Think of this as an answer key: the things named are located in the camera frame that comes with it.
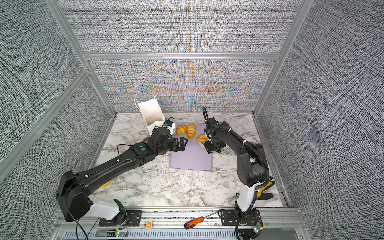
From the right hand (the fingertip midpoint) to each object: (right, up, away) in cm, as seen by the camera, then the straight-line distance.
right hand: (214, 148), depth 92 cm
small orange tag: (-35, -34, -21) cm, 53 cm away
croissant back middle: (-15, +11, +11) cm, 21 cm away
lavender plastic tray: (-13, -6, +3) cm, 15 cm away
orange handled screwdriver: (-13, -32, -21) cm, 41 cm away
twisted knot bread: (-8, +5, +5) cm, 11 cm away
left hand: (-19, +6, -14) cm, 25 cm away
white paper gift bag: (-39, +21, +6) cm, 45 cm away
